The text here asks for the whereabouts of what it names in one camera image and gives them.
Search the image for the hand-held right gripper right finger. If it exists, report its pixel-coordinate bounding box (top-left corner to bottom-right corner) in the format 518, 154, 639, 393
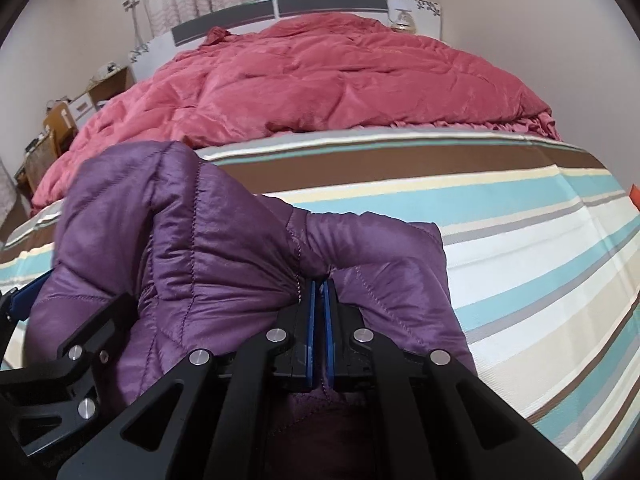
320, 280, 583, 480

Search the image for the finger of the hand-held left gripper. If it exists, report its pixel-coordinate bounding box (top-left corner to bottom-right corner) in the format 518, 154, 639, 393
0, 274, 44, 331
0, 293, 139, 462

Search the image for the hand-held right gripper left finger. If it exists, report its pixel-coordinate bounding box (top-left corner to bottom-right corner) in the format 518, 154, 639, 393
55, 280, 317, 480

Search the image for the purple quilted puffer jacket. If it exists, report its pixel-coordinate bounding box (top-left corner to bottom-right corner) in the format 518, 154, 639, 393
27, 141, 478, 480

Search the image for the wicker back chair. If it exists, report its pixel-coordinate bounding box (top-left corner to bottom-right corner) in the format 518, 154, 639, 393
20, 132, 58, 191

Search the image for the white drawer cabinet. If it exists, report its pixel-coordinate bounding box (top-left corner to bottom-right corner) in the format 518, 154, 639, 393
67, 92, 96, 121

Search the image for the striped bed sheet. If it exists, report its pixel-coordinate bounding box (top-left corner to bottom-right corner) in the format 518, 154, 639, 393
0, 127, 640, 480

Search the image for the wooden nightstand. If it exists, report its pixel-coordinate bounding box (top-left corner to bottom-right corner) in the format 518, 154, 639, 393
87, 65, 136, 103

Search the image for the red comforter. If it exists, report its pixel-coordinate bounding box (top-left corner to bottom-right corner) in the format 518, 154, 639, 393
31, 12, 561, 213

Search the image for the white bedside ornament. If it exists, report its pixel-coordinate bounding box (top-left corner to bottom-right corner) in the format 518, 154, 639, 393
389, 7, 416, 35

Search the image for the white and grey headboard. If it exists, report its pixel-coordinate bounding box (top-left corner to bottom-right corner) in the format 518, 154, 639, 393
127, 0, 443, 61

